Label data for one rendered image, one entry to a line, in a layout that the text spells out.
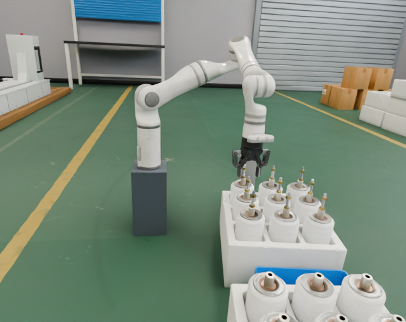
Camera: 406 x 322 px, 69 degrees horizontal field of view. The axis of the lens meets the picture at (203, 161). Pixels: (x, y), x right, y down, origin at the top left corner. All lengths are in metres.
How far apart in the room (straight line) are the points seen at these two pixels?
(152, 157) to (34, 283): 0.59
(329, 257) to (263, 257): 0.22
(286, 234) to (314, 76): 5.88
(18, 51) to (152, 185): 3.51
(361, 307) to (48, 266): 1.02
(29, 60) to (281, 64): 4.45
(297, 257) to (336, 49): 6.11
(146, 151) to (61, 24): 5.30
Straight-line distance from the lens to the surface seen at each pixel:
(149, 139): 1.17
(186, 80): 1.15
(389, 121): 3.88
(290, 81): 6.56
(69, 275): 1.21
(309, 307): 0.81
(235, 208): 1.12
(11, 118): 3.37
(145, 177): 1.20
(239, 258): 1.04
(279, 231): 1.04
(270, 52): 6.35
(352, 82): 4.92
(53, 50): 6.40
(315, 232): 1.08
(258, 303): 0.77
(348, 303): 0.86
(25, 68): 4.43
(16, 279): 1.27
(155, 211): 1.27
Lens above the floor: 0.78
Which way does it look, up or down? 21 degrees down
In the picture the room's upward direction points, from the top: 3 degrees clockwise
